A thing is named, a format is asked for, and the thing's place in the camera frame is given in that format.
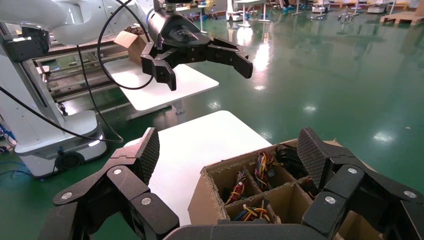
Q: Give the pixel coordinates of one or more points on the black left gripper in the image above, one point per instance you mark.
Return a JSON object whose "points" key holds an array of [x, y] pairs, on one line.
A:
{"points": [[175, 33]]}

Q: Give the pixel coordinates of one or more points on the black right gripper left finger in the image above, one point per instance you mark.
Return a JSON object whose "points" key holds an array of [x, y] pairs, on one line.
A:
{"points": [[126, 185]]}

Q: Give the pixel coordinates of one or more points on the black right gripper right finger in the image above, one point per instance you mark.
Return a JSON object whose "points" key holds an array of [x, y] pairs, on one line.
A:
{"points": [[348, 185]]}

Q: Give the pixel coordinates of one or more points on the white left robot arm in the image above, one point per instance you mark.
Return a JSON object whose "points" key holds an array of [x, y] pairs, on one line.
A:
{"points": [[76, 20]]}

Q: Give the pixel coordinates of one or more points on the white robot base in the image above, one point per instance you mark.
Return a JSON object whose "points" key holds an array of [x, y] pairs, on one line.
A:
{"points": [[49, 132]]}

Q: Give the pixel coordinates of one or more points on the small open cardboard box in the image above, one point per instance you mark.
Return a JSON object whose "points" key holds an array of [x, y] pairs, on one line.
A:
{"points": [[132, 46]]}

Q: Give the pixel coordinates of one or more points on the cardboard box with dividers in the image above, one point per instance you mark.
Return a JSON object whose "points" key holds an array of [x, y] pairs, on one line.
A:
{"points": [[205, 198]]}

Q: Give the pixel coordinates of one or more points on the white rectangular side table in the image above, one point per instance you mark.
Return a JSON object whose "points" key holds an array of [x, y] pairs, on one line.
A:
{"points": [[185, 86]]}

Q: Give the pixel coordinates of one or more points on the wooden pallet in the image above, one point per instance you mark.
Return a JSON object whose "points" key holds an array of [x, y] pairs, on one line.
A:
{"points": [[402, 17]]}

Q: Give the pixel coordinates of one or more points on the metal rail rack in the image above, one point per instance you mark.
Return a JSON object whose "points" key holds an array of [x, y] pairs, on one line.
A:
{"points": [[66, 79]]}

